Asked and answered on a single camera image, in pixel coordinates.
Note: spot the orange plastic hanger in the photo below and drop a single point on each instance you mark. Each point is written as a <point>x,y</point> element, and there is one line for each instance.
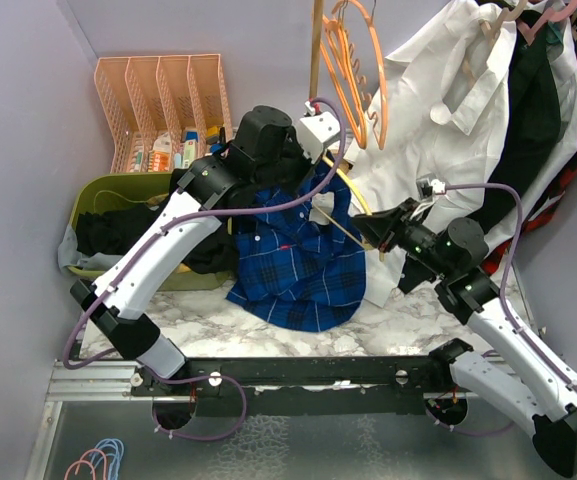
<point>360,24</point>

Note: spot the orange wavy wire hanger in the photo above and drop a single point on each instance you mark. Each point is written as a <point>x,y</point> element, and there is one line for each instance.
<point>361,132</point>

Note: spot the pink plastic file organizer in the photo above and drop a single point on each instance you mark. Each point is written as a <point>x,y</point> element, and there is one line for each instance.
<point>150,98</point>

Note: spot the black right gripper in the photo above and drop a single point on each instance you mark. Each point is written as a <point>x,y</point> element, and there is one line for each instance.
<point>378,225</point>

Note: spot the green laundry basket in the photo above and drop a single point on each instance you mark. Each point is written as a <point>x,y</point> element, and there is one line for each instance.
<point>182,279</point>

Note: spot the black garment in basket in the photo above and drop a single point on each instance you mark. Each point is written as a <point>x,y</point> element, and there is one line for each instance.
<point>114,211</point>

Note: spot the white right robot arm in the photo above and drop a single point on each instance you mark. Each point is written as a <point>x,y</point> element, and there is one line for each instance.
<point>540,395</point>

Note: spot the white hanging shirt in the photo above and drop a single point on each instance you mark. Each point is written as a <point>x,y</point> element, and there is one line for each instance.
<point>449,109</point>

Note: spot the boxes in organizer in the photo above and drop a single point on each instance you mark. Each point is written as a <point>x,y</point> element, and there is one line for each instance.
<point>165,155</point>

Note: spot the black hanging garment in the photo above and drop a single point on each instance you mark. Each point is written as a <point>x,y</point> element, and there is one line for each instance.
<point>541,137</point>

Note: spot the blue plaid shirt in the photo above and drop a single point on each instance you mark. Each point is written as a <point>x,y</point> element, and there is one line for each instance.
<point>296,273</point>

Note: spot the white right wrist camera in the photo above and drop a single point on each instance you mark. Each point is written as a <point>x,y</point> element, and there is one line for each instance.
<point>430,186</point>

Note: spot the yellow plastic hanger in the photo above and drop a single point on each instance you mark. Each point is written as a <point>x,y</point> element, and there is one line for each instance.
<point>361,205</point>

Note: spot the pink blue hangers pile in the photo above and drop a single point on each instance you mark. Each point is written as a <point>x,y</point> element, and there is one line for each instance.
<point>103,461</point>

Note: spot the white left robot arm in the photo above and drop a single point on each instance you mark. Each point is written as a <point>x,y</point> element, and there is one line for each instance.
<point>208,194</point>

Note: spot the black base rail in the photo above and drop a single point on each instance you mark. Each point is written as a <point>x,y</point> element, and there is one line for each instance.
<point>313,386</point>

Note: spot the wooden hanger stand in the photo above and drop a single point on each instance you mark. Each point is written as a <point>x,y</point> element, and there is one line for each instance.
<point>315,50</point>

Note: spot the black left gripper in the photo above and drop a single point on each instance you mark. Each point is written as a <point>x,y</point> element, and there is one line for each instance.
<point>306,165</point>

